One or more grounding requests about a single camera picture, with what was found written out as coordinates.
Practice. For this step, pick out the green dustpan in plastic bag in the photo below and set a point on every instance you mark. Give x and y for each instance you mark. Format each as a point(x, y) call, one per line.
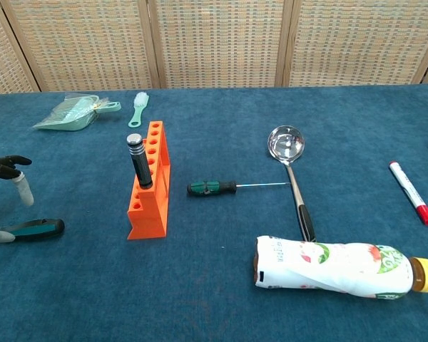
point(71, 114)

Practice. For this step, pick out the white marker with red cap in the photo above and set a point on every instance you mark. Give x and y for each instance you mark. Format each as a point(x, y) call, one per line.
point(410, 192)

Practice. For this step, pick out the woven wicker folding screen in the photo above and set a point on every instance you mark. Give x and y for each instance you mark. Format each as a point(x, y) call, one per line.
point(217, 42)

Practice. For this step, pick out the green and black screwdriver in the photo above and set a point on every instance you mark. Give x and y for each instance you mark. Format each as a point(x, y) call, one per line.
point(210, 187)

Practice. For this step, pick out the green brush with white bristles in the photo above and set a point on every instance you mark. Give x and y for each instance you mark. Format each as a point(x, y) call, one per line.
point(139, 107)

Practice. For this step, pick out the black silver cylindrical tool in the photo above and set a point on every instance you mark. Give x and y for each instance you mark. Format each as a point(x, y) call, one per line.
point(141, 167)

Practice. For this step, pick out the white drink bottle, yellow cap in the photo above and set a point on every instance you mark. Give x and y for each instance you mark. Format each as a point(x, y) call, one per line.
point(324, 267)

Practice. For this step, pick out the blue carpet table cover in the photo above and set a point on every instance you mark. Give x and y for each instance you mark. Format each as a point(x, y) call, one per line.
point(75, 285)

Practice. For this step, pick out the teal and black screwdriver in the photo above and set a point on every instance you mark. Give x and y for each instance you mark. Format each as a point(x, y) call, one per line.
point(39, 229)

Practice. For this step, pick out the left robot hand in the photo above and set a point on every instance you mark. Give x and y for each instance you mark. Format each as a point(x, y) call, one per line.
point(3, 165)

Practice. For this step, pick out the orange tool holder block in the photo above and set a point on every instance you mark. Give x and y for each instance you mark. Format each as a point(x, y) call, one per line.
point(148, 221)

